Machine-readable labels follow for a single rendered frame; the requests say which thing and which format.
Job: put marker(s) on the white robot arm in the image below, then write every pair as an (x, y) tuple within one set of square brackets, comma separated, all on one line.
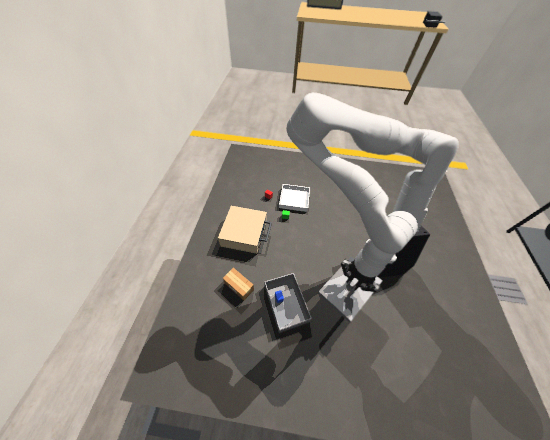
[(317, 114)]

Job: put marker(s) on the brown cardboard box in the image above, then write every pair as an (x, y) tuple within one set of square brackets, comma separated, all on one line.
[(238, 283)]

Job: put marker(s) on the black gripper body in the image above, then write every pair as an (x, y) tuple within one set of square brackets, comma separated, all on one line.
[(358, 275)]

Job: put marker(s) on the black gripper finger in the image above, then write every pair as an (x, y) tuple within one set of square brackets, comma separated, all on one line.
[(346, 271), (365, 287)]

